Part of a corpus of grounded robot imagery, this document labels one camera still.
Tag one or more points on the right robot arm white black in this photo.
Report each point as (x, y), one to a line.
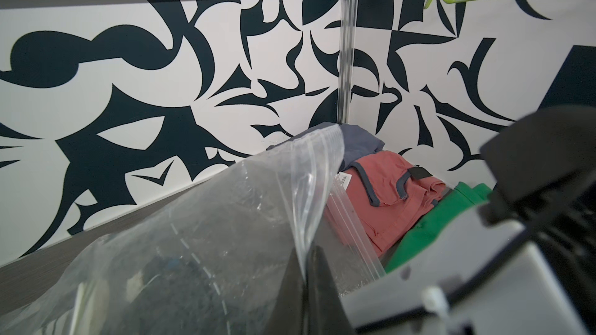
(522, 263)

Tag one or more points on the red tank top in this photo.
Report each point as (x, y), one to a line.
(389, 195)

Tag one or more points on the blue tank top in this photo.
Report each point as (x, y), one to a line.
(315, 146)

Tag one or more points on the clear plastic vacuum bag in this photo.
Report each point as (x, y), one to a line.
(212, 261)

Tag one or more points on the green garment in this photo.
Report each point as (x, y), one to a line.
(428, 228)

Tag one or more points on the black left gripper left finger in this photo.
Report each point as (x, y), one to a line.
(288, 314)

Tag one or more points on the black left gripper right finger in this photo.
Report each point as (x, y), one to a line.
(324, 312)

